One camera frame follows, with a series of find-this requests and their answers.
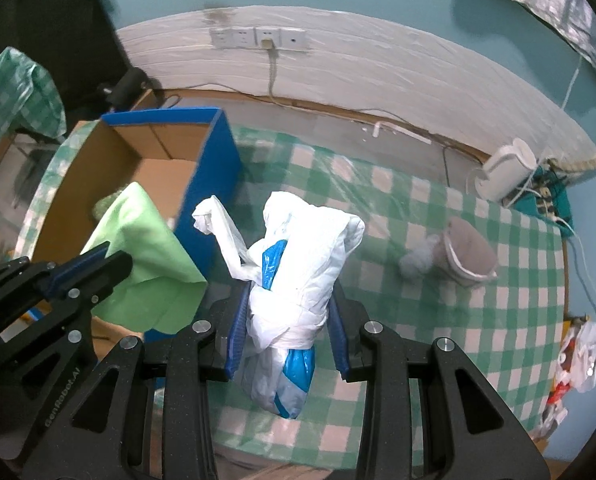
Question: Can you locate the green sparkly scrubber cloth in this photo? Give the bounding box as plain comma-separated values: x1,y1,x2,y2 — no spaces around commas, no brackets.
92,188,123,222

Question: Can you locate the green checkered tablecloth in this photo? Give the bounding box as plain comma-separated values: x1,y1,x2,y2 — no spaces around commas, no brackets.
209,127,566,468

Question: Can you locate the white wall socket strip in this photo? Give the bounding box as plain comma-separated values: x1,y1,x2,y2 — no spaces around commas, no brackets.
209,26,309,52

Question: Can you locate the white blue plastic bag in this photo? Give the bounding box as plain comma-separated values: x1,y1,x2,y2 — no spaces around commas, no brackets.
191,191,365,419

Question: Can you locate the white hanging cable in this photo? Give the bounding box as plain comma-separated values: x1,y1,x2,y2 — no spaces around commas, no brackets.
559,54,584,111

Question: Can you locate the grey plugged cable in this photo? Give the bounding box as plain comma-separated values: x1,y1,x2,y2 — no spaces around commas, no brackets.
261,39,329,111

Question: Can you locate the blue cardboard box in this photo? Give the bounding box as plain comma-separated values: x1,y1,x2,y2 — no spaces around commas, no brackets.
17,106,244,346

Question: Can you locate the teal plastic basket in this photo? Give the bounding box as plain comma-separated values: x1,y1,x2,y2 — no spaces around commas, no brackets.
511,167,573,230

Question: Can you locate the black clothing hanging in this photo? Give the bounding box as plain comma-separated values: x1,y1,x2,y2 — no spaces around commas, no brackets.
0,0,129,110

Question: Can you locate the light green microfiber cloth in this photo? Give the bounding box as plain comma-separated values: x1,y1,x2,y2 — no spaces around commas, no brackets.
82,182,207,335

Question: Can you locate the brown fleece hat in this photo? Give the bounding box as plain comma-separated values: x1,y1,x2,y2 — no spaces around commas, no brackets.
435,217,498,287

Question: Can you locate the beige braided hose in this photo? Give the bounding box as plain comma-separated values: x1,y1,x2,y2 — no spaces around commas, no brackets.
547,146,596,174

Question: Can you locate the green checkered cloth left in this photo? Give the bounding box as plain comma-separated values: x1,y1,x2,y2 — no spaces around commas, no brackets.
0,47,67,142

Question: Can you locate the white electric kettle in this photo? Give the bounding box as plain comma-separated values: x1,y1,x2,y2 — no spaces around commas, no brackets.
474,138,537,202

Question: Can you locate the white plastic bag pile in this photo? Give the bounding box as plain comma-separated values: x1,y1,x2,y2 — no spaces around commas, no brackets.
531,318,596,441

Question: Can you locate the grey rolled sock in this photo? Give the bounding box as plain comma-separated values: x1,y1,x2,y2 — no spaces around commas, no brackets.
399,234,447,282

